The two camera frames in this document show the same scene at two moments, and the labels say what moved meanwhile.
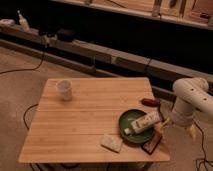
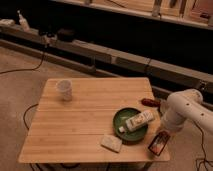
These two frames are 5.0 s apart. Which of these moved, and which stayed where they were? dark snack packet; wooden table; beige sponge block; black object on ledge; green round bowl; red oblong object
Moved: dark snack packet; green round bowl
Stayed: wooden table; beige sponge block; black object on ledge; red oblong object
